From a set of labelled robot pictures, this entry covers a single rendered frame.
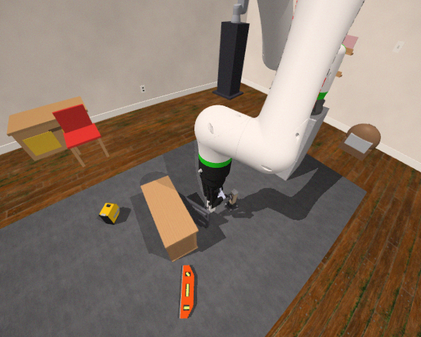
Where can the tan wooden cabinet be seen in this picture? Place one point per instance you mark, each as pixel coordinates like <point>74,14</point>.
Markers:
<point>172,213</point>

